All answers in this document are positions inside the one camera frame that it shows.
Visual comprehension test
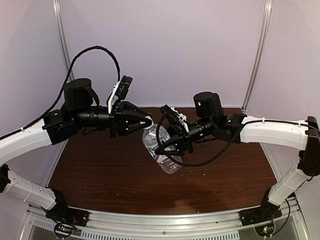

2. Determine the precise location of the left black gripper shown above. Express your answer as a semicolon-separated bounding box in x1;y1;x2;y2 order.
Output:
72;100;152;138

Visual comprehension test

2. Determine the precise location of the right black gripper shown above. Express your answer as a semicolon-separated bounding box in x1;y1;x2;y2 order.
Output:
151;116;215;157

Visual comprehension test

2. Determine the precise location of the white water bottle cap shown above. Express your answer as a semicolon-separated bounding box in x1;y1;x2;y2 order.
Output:
143;115;154;130

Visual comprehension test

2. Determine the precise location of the clear water bottle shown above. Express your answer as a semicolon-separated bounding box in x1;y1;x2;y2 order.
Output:
141;117;183;175

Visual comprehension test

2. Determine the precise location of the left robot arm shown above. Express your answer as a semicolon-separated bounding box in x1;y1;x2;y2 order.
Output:
0;76;153;222

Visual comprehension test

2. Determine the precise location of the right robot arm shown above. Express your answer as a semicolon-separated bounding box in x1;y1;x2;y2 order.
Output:
155;91;320;221

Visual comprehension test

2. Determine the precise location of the left circuit board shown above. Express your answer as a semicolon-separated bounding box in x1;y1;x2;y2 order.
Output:
53;223;76;238

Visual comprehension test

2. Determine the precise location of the circuit board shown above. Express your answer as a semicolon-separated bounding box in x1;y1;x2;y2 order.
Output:
53;223;76;238
254;223;275;238

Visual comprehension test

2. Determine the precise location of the right circuit board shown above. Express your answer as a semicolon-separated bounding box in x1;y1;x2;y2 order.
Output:
254;223;275;238

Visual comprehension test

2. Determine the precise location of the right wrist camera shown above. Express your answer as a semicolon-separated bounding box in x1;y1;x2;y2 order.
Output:
170;106;189;133

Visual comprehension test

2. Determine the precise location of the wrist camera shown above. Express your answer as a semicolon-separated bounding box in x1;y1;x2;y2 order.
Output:
170;106;189;133
106;75;133;114

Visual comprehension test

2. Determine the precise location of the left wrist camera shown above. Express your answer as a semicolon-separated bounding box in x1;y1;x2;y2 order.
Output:
106;75;133;114

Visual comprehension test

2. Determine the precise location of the right black braided cable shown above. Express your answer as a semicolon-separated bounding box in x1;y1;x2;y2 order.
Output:
156;116;311;168

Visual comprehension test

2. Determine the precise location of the black braided cable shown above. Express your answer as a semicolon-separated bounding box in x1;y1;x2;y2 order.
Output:
0;44;121;140
156;116;311;168

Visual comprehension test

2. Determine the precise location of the front aluminium rail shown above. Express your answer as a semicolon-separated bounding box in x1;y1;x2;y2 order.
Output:
18;197;311;240

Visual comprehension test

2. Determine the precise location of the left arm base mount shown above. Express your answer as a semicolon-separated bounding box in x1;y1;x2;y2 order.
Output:
45;188;89;227

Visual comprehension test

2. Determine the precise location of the left black braided cable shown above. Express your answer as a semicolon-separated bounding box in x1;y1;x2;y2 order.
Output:
0;44;121;140

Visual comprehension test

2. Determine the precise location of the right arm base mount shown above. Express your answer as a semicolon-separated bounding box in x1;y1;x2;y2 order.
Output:
239;188;283;226

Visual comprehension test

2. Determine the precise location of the left aluminium frame post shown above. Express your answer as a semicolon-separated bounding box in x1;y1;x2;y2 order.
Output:
52;0;71;72

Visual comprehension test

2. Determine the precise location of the aluminium frame post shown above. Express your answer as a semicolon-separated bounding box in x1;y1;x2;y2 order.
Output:
52;0;71;72
241;0;273;113

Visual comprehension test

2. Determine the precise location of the right aluminium frame post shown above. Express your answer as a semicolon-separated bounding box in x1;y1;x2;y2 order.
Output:
241;0;273;113

